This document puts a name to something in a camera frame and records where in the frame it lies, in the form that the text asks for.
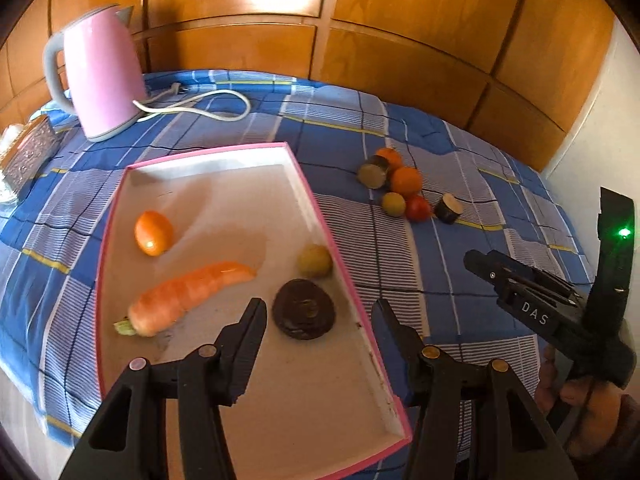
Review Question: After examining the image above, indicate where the white kettle power cord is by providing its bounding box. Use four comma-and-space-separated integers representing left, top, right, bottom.
131, 81, 253, 124

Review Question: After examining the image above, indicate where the yellow green lime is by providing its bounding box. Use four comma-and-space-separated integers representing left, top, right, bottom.
381, 192, 406, 218

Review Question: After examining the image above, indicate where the orange carrot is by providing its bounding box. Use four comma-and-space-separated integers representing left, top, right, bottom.
114, 261, 257, 338

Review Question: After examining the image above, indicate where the red tomato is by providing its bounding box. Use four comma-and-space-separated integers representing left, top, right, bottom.
405, 194, 433, 223

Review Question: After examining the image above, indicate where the orange tangerine fruit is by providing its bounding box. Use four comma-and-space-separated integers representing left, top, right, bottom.
134, 210, 175, 257

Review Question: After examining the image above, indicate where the yellow green fruit in tray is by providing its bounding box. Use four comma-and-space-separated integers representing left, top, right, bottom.
296, 244, 333, 278

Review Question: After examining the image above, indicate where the blue plaid bed cover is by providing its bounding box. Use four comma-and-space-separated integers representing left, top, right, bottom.
1, 70, 593, 479

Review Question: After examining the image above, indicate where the pink electric kettle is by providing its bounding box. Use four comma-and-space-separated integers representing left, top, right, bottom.
42, 4, 146, 142

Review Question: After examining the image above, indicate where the wooden headboard panel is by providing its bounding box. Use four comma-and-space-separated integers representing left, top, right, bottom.
1, 0, 614, 170

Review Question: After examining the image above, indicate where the pink rimmed white tray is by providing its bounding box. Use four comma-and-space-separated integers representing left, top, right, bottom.
96, 143, 410, 479

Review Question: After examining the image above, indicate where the orange with stem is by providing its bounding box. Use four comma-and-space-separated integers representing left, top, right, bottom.
375, 148, 404, 171

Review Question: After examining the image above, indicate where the eggplant chunk pale cut face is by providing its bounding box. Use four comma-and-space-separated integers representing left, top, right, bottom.
434, 193, 463, 224

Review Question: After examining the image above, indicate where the silver ornate tissue box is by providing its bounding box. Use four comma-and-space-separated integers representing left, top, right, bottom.
1, 114, 61, 204

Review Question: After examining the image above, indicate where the dark round eggplant slice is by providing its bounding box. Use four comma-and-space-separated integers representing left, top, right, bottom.
271, 278, 336, 340

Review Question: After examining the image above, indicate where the right hand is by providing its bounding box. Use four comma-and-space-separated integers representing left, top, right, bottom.
534, 344, 623, 458

